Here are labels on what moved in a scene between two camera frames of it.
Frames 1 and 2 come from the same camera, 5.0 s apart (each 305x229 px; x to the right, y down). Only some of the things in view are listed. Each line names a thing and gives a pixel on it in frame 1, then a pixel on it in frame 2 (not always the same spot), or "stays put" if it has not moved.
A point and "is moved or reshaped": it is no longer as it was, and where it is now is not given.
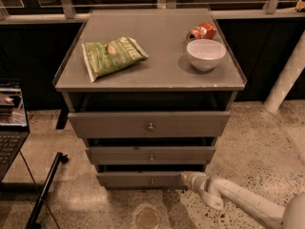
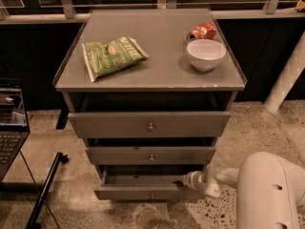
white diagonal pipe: (289, 73) stays put
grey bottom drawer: (142, 179) is moved or reshaped
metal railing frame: (273, 9) stays put
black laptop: (13, 125) stays put
